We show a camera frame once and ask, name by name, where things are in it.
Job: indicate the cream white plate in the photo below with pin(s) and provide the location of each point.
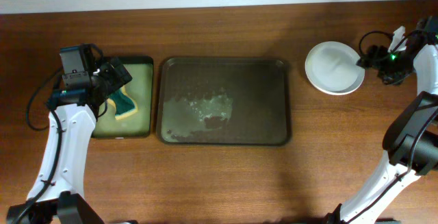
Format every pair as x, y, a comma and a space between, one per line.
336, 82

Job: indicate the green yellow sponge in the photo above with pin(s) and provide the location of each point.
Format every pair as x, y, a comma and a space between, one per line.
123, 104

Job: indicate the black tray with green water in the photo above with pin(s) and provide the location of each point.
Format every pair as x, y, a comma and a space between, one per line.
140, 89

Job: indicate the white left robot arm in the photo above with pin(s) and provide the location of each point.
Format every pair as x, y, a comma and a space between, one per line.
73, 113

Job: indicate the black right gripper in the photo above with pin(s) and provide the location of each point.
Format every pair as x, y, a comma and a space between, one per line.
372, 60

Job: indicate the light blue plate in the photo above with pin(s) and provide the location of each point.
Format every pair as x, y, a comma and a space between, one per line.
332, 56

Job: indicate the dark brown serving tray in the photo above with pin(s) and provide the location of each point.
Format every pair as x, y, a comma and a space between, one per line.
224, 101

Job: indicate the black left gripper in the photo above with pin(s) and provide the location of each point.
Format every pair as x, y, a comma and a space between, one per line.
108, 70

